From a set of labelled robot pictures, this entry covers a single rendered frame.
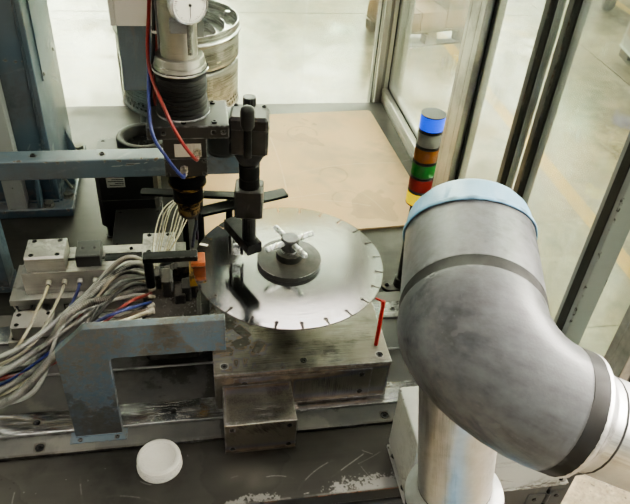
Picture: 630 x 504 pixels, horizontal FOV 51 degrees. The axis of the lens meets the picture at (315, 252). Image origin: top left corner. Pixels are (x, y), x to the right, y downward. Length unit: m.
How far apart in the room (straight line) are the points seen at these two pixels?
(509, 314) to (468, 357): 0.04
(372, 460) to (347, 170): 0.89
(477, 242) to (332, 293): 0.61
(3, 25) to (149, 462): 0.89
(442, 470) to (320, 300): 0.43
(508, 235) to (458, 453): 0.27
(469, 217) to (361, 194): 1.17
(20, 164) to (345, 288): 0.62
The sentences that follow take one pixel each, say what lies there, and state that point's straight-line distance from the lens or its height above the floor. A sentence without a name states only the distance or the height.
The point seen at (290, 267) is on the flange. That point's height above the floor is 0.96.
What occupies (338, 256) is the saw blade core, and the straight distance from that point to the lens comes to 1.18.
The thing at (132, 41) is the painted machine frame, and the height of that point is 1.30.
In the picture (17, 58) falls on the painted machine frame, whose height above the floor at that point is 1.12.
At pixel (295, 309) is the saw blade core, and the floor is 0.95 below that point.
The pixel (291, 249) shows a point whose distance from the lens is 1.13.
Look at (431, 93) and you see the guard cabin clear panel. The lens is 1.81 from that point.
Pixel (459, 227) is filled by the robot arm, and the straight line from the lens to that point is 0.54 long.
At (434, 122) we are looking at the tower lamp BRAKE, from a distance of 1.21.
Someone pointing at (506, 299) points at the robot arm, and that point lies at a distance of 0.48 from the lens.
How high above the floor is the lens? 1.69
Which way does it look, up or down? 38 degrees down
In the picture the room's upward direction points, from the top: 5 degrees clockwise
